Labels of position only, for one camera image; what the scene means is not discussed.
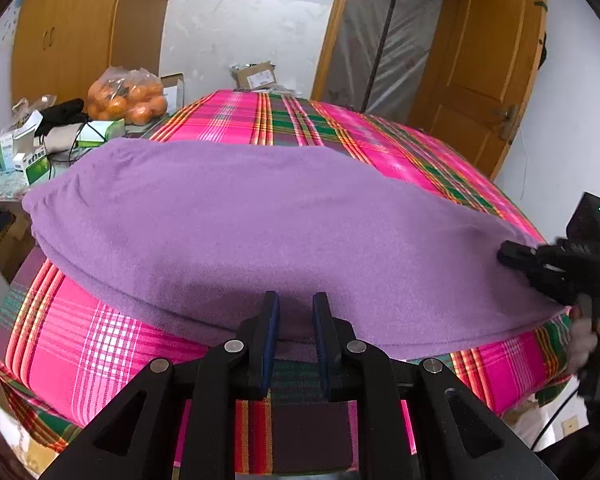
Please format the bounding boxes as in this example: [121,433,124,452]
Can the pink green plaid bed sheet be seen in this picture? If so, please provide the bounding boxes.
[0,89,573,476]

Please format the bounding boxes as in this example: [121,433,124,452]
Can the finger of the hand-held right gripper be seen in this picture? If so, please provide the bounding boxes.
[496,240,564,287]

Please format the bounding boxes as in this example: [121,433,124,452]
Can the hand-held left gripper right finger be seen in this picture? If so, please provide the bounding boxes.
[312,291,556,480]

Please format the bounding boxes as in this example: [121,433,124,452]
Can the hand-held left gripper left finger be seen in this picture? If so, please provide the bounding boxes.
[40,291,281,480]

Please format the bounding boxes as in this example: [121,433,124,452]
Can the white box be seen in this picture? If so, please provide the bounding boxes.
[160,74,186,111]

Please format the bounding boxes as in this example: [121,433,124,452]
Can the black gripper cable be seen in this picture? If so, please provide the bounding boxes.
[530,380,586,451]

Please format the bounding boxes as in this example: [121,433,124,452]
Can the person's right hand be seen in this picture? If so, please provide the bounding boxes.
[567,304,599,377]

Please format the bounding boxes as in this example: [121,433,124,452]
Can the brass door handle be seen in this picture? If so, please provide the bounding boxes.
[497,105,521,141]

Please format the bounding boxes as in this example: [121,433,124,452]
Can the purple fleece pants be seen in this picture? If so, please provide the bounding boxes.
[21,139,573,363]

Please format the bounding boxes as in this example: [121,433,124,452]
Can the wooden wardrobe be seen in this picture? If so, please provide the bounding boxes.
[10,0,181,111]

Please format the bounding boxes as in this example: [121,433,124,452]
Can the glass-topped side table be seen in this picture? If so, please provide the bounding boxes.
[0,125,156,201]

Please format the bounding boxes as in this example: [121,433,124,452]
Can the clear plastic curtain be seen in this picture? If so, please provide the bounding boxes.
[325,0,446,121]

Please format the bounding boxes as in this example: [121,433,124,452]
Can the green tissue box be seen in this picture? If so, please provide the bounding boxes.
[77,119,126,148]

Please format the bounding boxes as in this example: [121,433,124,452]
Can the green medicine box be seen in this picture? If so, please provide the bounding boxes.
[22,152,51,185]

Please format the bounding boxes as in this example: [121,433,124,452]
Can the plastic bag of oranges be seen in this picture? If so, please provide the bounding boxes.
[86,66,170,126]

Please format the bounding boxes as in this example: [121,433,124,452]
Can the wooden door frame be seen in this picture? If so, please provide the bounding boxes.
[310,0,473,116]

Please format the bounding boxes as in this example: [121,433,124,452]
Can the brown cardboard box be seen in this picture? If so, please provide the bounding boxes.
[230,61,278,92]

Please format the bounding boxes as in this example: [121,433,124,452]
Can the wooden door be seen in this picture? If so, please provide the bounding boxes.
[407,0,548,181]

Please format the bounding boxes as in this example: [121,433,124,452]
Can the black cloth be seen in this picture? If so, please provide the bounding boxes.
[34,100,88,137]

